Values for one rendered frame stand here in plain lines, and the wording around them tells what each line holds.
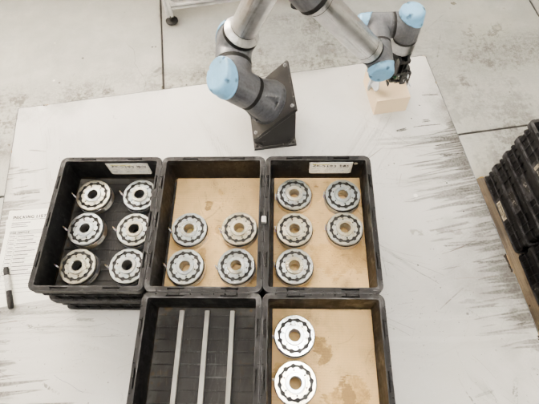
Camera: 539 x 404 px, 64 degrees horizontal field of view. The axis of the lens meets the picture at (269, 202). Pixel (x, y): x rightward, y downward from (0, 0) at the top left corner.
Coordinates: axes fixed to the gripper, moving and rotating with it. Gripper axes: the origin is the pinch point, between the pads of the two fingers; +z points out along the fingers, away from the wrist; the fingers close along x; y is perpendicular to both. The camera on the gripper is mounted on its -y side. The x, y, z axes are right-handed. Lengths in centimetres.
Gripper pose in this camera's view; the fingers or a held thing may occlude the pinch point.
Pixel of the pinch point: (387, 86)
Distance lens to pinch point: 168.3
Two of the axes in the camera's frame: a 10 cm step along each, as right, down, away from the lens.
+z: 0.3, 4.4, 9.0
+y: 1.4, 8.9, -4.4
